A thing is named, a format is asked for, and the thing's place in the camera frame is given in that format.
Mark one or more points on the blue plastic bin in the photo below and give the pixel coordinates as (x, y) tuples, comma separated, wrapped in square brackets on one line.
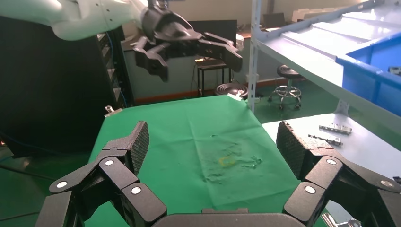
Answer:
[(369, 81)]

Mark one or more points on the white corrugated shelf panel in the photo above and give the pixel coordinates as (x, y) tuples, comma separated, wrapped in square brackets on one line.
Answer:
[(360, 28)]

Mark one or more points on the grey perforated shelf upright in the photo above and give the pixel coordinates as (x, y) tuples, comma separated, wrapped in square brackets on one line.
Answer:
[(254, 62)]

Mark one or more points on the flat notched sheet metal bracket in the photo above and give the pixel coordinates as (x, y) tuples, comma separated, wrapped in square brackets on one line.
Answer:
[(395, 71)]

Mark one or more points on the green table cloth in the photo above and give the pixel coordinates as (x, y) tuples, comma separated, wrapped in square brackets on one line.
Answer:
[(188, 141)]

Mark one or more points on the black stool chrome base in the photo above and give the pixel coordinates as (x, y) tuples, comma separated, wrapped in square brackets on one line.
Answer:
[(286, 71)]

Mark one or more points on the small black side table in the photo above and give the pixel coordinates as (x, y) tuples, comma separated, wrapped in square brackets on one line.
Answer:
[(210, 64)]

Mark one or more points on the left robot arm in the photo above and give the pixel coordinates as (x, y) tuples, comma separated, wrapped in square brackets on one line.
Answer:
[(78, 15)]

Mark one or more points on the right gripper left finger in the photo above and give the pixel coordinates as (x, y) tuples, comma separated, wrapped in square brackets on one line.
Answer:
[(119, 169)]

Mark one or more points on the black equipment rack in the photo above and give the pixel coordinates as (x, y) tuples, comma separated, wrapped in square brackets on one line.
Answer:
[(47, 94)]

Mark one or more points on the small slotted metal strip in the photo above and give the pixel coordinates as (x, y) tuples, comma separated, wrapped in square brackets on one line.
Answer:
[(327, 139), (335, 128)]

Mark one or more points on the silver binder clip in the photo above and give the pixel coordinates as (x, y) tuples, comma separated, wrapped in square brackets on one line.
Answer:
[(112, 112), (351, 223), (235, 96)]

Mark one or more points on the small dark monitor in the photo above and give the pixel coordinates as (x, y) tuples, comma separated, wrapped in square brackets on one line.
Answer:
[(274, 20)]

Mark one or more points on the grey metal shelf frame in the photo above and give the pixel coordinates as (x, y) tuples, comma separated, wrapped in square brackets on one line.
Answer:
[(313, 73)]

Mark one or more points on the large black monitor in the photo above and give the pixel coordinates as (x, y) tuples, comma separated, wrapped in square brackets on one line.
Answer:
[(225, 28)]

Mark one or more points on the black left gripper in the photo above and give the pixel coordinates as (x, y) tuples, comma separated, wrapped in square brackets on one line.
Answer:
[(169, 28)]

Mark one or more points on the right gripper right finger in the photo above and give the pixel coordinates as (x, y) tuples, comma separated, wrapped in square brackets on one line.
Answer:
[(329, 169)]

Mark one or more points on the black round ribbed disc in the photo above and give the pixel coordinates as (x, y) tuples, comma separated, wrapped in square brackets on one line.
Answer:
[(230, 89)]

